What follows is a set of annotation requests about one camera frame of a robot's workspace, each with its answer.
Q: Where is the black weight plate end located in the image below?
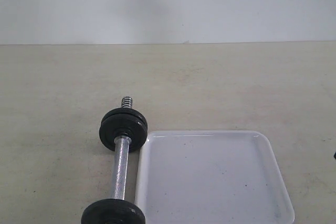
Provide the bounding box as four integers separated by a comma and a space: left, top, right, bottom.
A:
99, 114, 148, 153

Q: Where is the chrome threaded dumbbell bar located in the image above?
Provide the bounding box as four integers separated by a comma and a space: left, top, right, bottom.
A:
110, 95, 135, 201

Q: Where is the black weight plate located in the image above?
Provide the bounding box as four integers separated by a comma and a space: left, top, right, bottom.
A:
101, 108, 148, 126
81, 198, 145, 224

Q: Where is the white rectangular plastic tray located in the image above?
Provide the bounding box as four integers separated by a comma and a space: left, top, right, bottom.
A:
135, 131, 295, 223

